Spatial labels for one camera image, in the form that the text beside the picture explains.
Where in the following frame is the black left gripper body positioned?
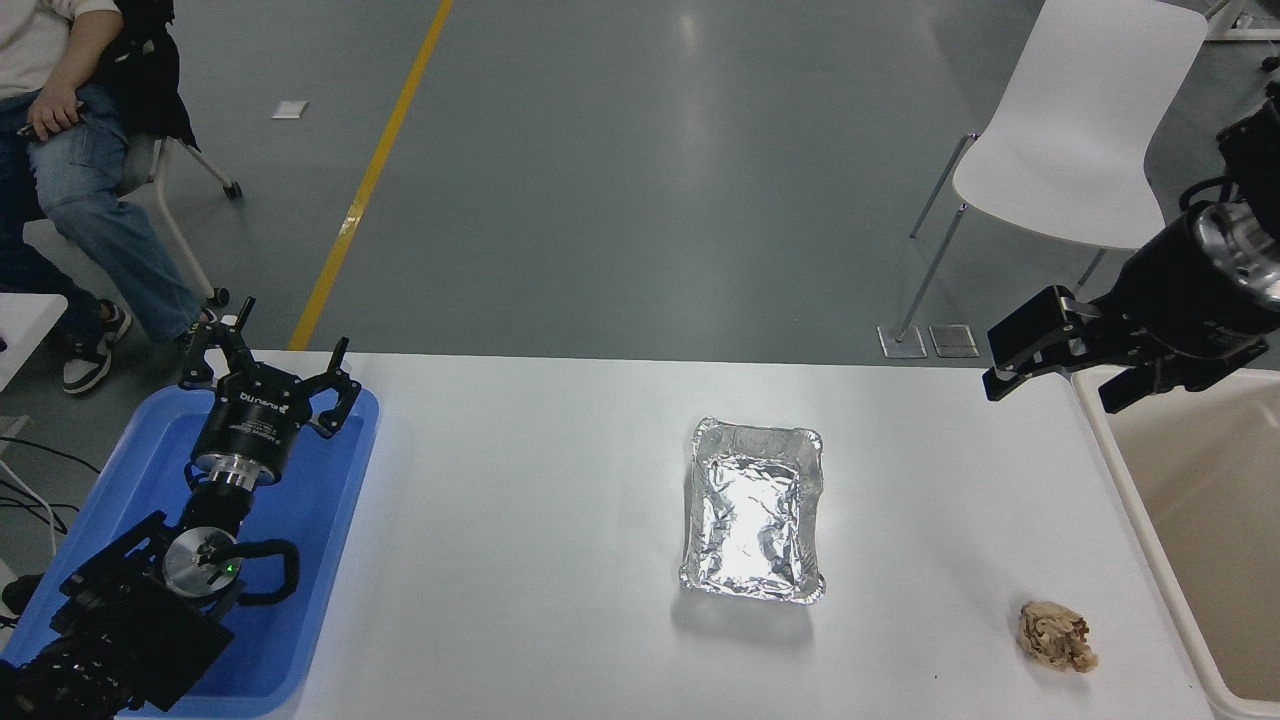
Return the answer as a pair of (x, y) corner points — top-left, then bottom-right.
(190, 365), (313, 476)

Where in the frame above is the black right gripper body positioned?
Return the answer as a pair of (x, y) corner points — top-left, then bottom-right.
(1103, 214), (1280, 361)

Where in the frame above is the rectangular foil tray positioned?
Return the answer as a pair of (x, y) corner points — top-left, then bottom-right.
(679, 416), (827, 606)

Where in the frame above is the person's hand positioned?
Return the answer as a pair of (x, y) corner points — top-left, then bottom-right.
(27, 92), (87, 141)

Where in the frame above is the blue plastic tray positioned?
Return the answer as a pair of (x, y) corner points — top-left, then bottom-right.
(0, 383), (381, 718)

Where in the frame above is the large pale bin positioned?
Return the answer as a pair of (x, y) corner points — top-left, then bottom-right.
(1070, 364), (1280, 720)

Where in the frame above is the white rolling chair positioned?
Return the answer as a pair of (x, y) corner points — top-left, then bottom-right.
(20, 135), (244, 309)

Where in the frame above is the white chair with metal legs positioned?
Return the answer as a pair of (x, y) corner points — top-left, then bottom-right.
(893, 0), (1209, 346)

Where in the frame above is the person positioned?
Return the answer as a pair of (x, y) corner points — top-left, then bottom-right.
(0, 0), (217, 396)

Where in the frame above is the small white table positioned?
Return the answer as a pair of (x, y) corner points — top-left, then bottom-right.
(0, 293), (69, 391)

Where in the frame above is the crumpled tan paper ball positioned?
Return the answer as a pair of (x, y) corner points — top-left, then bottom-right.
(1018, 600), (1099, 674)

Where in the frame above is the white furniture base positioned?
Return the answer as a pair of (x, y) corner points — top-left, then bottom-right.
(1205, 0), (1280, 43)

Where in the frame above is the black jacket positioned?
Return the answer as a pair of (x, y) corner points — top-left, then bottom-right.
(95, 0), (199, 151)

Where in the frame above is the black floor cable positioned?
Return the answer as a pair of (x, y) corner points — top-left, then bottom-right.
(0, 436), (102, 536)

